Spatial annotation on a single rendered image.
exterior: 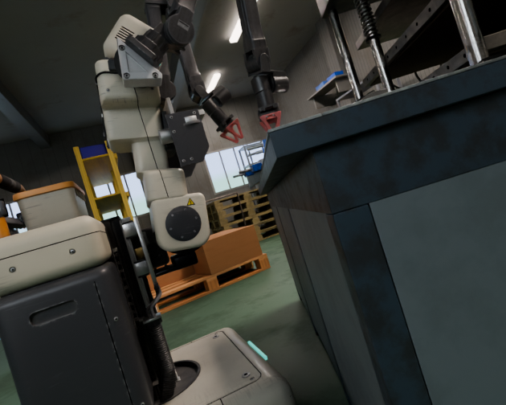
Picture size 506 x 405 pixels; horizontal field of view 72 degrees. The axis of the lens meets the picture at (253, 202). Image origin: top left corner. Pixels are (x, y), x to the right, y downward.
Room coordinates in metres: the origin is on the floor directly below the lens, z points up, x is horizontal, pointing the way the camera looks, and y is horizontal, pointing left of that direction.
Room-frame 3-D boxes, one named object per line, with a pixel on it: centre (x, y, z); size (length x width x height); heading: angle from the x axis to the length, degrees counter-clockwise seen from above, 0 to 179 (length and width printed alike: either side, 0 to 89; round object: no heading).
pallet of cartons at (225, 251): (3.94, 0.85, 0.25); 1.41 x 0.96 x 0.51; 121
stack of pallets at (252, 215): (7.31, 0.23, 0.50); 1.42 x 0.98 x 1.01; 111
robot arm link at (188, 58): (1.42, 0.08, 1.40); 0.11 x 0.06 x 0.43; 19
